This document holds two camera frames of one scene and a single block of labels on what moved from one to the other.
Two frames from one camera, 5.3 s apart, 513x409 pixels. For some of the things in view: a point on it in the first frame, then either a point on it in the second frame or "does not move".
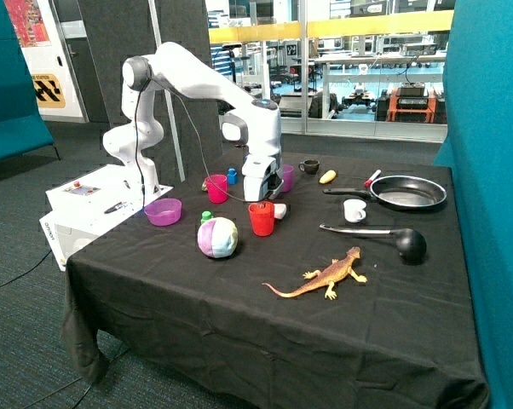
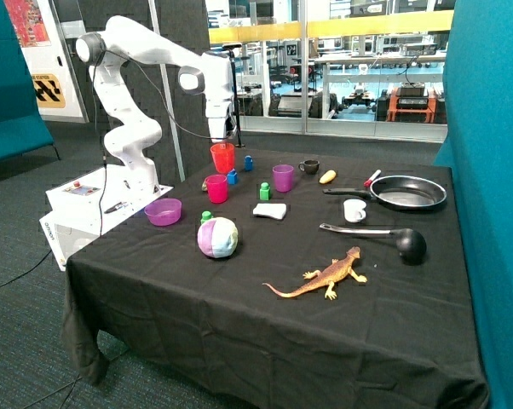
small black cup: [310, 166] does not move
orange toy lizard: [336, 270] does not move
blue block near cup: [232, 176] does not move
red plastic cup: [262, 217] to [223, 158]
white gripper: [262, 178] to [217, 112]
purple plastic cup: [287, 174] does not move
